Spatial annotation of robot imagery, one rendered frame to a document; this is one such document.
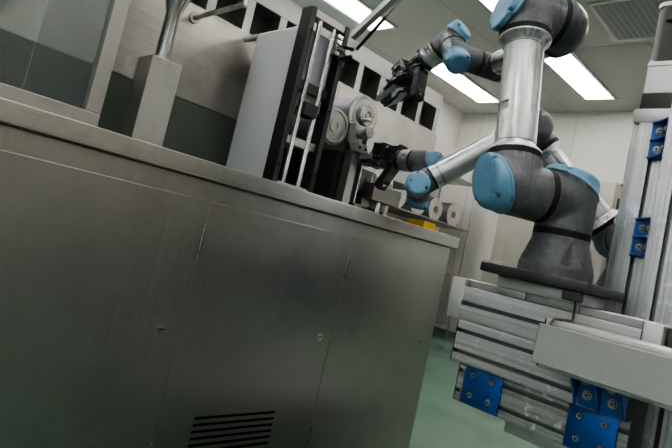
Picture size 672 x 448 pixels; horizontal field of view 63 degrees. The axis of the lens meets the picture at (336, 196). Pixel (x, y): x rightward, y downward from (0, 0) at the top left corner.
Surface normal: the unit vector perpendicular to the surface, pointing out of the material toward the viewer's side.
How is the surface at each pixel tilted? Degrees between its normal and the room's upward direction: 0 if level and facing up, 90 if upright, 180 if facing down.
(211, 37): 90
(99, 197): 90
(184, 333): 90
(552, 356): 90
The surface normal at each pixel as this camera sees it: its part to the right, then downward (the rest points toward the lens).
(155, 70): 0.70, 0.10
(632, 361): -0.68, -0.22
